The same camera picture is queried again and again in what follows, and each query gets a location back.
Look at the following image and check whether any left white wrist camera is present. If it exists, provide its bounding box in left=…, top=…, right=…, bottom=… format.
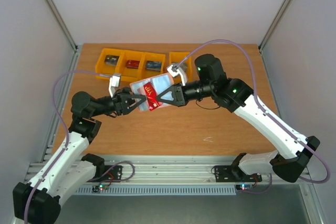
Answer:
left=108, top=73, right=121, bottom=98

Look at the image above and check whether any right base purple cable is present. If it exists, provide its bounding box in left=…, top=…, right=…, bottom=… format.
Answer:
left=240, top=173, right=273, bottom=195

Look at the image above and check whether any green circuit board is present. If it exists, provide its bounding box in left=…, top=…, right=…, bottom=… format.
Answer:
left=235, top=184, right=256, bottom=191
left=91, top=184, right=109, bottom=193

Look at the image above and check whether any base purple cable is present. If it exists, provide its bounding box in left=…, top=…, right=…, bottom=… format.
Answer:
left=240, top=173, right=273, bottom=195
left=89, top=160, right=136, bottom=183

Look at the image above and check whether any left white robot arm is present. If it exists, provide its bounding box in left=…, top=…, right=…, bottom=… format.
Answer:
left=13, top=88, right=146, bottom=223

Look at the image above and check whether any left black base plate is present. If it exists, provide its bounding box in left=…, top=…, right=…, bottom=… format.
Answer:
left=89, top=165, right=123, bottom=183

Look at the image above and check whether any yellow bin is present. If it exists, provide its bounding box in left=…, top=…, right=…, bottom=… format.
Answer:
left=94, top=48, right=124, bottom=76
left=169, top=51, right=192, bottom=76
left=115, top=50, right=145, bottom=82
left=137, top=52, right=166, bottom=80

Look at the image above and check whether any teal card stack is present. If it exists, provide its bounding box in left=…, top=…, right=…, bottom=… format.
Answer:
left=181, top=62, right=188, bottom=72

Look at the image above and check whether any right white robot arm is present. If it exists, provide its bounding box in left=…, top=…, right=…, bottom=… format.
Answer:
left=156, top=54, right=320, bottom=183

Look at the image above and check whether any red card stack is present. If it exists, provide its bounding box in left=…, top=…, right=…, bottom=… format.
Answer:
left=125, top=60, right=140, bottom=69

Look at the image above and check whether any right green circuit board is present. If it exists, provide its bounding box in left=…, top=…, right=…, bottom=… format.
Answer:
left=235, top=184, right=256, bottom=191

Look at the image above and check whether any red credit card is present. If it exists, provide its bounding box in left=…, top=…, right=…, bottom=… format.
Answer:
left=143, top=82, right=163, bottom=111

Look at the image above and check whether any blue card stack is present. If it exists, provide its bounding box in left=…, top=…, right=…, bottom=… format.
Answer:
left=145, top=60, right=162, bottom=72

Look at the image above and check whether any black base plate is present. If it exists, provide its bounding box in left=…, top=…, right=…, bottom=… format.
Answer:
left=211, top=165, right=262, bottom=183
left=89, top=165, right=123, bottom=183

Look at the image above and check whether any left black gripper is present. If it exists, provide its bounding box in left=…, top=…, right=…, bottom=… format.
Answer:
left=90, top=86, right=146, bottom=118

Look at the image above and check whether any grey slotted cable duct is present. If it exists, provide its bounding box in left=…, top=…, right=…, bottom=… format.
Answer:
left=75, top=185, right=236, bottom=196

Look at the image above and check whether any left green circuit board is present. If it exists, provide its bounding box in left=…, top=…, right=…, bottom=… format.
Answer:
left=91, top=184, right=109, bottom=193

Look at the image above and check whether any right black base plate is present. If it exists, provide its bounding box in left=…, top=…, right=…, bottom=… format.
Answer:
left=211, top=165, right=262, bottom=183

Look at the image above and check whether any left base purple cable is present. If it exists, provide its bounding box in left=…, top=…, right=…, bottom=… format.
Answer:
left=89, top=160, right=136, bottom=183

